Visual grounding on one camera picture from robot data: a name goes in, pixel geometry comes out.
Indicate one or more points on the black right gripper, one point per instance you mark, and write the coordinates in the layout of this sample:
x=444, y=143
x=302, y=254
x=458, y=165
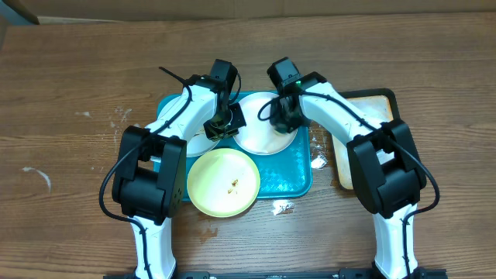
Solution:
x=278, y=122

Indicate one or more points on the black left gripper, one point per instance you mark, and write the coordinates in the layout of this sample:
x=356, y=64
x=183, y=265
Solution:
x=238, y=122

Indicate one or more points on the white plate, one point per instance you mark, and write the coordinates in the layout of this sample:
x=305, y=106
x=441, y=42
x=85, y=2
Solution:
x=199, y=143
x=257, y=137

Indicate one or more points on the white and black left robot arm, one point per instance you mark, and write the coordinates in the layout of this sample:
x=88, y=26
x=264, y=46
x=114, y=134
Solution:
x=149, y=176

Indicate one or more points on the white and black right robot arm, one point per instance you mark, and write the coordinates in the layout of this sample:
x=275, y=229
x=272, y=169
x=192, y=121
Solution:
x=386, y=173

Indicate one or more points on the teal plastic serving tray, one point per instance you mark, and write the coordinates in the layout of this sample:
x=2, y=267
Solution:
x=286, y=174

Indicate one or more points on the yellow-green plate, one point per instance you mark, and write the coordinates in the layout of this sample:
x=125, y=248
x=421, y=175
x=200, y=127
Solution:
x=223, y=183

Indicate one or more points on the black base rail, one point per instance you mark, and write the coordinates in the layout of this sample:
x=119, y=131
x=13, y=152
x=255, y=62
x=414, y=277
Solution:
x=345, y=273

